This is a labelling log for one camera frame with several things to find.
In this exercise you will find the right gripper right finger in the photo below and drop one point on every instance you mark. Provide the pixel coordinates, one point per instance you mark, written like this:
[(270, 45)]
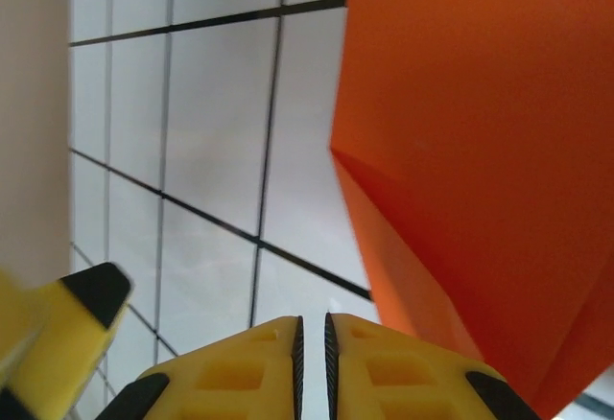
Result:
[(398, 381)]

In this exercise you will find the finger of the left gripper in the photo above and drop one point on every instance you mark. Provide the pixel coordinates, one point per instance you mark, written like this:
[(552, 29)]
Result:
[(62, 343)]

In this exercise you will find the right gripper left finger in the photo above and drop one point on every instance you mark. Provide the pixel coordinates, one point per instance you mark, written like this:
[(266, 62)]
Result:
[(230, 381)]

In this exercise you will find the orange square paper sheet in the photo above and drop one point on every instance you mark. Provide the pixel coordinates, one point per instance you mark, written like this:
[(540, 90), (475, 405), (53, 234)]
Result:
[(479, 151)]

